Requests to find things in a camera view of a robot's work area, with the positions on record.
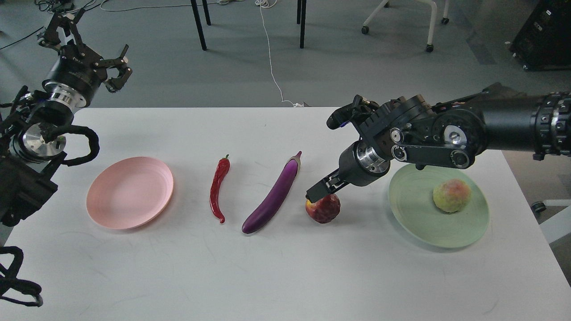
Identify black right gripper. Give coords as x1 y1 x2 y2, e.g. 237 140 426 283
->
306 142 391 201

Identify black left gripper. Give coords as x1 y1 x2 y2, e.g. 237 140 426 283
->
37 8 132 108

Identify red pomegranate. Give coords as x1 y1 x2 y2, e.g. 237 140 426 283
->
305 194 341 224

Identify purple eggplant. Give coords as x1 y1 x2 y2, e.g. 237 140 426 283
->
241 151 302 234

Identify red chili pepper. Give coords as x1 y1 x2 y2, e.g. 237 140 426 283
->
209 154 231 224

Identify green-pink peach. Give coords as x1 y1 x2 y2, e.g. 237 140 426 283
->
433 178 472 213

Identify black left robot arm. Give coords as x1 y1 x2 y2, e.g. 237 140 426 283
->
0 8 132 307

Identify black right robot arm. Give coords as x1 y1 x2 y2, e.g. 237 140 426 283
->
306 83 571 203

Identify green plate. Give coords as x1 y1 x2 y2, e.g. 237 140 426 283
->
388 165 490 249

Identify black table leg left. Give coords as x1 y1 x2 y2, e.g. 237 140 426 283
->
190 0 211 51

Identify black table leg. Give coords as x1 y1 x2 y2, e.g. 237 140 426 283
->
190 0 211 51
296 0 307 49

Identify pink plate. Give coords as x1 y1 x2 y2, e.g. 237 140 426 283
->
86 156 174 230

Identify white chair base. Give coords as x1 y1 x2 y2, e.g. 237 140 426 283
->
360 0 453 54

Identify black table leg right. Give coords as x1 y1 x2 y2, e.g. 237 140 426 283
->
296 0 307 49

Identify black equipment box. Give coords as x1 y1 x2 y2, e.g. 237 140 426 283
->
509 0 571 71

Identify black cables on floor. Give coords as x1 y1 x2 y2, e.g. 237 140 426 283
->
0 0 223 52

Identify white cable on floor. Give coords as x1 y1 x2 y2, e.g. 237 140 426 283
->
255 0 305 108

